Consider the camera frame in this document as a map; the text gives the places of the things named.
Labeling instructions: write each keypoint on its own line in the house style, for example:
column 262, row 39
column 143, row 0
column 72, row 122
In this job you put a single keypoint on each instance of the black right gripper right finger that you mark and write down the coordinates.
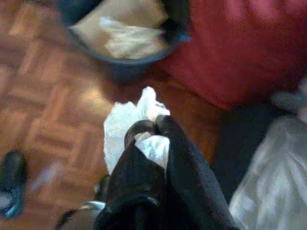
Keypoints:
column 187, row 179

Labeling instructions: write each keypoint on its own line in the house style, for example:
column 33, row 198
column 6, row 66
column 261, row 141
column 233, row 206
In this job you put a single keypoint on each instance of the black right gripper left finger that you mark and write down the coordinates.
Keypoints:
column 134, row 187

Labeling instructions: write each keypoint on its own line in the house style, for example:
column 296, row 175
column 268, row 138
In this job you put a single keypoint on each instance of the white tissue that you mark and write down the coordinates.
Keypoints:
column 120, row 124

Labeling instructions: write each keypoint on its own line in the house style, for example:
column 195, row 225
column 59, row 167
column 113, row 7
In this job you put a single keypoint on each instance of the beige floral bedspread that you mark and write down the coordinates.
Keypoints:
column 275, row 179

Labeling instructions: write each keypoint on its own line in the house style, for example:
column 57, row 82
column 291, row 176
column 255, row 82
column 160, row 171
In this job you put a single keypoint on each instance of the black robot foot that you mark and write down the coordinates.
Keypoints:
column 14, row 172

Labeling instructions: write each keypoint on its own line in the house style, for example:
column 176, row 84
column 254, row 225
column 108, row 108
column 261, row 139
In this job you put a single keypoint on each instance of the black trash bin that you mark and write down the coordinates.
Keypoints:
column 134, row 65

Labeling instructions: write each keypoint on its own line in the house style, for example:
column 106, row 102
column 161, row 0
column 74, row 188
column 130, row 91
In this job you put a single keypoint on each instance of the large red cushion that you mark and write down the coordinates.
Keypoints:
column 239, row 48

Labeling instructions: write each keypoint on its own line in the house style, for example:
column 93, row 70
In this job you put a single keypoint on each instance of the crumpled paper waste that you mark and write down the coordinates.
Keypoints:
column 124, row 36

